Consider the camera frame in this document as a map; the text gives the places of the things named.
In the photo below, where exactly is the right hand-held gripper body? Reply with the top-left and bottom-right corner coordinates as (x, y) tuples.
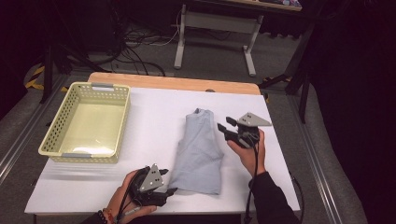
(224, 112), (273, 149)

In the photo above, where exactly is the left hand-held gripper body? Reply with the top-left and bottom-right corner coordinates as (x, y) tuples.
(128, 163), (171, 207)

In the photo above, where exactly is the grey tank top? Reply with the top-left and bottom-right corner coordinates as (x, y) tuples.
(167, 107), (225, 196)

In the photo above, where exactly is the yellow plastic basket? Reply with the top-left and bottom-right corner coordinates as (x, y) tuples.
(37, 81), (132, 164)

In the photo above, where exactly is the person's right hand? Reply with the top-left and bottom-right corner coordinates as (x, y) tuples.
(226, 129), (267, 177)

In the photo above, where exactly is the person's left hand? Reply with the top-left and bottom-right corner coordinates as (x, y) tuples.
(106, 169), (158, 224)

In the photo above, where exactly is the white table mat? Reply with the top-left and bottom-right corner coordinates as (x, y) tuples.
(24, 87), (301, 216)

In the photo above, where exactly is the black metal stand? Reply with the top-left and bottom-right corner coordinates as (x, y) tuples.
(260, 22), (316, 124)

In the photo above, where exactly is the white metal stand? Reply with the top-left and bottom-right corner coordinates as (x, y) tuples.
(173, 0), (304, 77)

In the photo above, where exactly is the black tripod stand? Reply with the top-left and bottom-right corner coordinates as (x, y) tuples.
(39, 41), (110, 105)

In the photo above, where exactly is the yellow black floor tape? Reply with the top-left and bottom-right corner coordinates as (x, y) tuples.
(24, 63), (47, 91)

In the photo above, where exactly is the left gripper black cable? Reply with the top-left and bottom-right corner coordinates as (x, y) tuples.
(116, 167), (151, 222)

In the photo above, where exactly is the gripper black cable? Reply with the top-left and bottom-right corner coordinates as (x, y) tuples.
(244, 136), (262, 224)
(116, 167), (151, 222)

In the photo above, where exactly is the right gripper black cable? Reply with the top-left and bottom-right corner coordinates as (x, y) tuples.
(244, 136), (262, 224)

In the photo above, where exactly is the beaded bracelet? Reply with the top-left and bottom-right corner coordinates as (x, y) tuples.
(96, 208), (117, 224)

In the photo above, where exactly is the metal floor rail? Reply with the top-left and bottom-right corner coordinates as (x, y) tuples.
(287, 92), (344, 224)
(0, 73), (68, 185)

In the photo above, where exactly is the black cable at table edge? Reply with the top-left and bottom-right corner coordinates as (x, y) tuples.
(289, 171), (305, 224)

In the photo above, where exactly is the white cable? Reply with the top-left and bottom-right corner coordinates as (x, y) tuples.
(148, 8), (183, 48)

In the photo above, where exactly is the tangle of black floor cables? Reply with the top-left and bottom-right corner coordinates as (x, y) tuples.
(90, 12), (167, 77)

